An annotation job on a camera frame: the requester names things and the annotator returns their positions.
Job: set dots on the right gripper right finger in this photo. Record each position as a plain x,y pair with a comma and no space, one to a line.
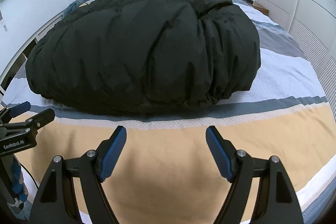
276,200

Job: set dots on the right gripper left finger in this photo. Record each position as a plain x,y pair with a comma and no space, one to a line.
56,202

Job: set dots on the black puffer coat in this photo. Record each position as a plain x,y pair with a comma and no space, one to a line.
146,56

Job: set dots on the blue gloved hand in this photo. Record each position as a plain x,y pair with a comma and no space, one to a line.
18,186

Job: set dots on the striped bed duvet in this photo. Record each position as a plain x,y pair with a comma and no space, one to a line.
166,173

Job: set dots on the blue crumpled cloth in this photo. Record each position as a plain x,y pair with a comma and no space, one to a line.
72,7

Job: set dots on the right wooden nightstand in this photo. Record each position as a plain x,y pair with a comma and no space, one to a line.
260,8

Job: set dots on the white wardrobe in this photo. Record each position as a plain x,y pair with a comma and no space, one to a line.
312,24

